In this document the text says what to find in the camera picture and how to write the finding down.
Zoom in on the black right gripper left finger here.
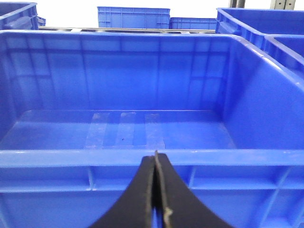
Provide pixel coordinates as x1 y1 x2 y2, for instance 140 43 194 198
90 156 155 228

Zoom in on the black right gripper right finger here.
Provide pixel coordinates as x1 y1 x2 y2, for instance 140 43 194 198
154 151 232 228

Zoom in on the blue plastic crate right front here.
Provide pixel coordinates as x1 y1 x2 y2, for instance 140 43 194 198
0 30 304 228

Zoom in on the low blue crate background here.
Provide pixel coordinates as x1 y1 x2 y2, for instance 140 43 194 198
170 17 217 30

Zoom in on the blue crate right edge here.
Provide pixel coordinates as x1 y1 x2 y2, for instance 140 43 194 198
264 34 304 79

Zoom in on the blue crate background centre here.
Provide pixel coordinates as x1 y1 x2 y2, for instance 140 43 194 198
97 6 170 29

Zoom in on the blue crate far right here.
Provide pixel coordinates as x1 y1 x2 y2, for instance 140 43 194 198
216 8 304 48

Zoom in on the blue crate far left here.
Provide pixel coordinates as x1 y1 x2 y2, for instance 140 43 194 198
0 2 46 30

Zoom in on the steel conveyor rail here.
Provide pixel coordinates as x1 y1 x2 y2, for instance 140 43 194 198
38 26 215 34

